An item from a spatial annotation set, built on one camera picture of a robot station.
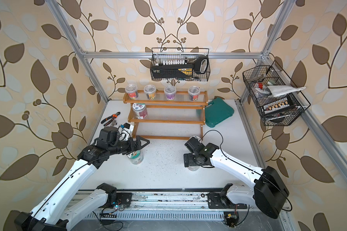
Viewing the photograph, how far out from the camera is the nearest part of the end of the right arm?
0.58 metres

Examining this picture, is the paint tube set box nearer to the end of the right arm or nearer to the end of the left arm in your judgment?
the end of the right arm

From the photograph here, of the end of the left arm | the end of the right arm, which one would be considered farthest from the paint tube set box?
the end of the left arm

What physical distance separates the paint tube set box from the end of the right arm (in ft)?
1.14

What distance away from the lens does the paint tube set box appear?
2.15ft
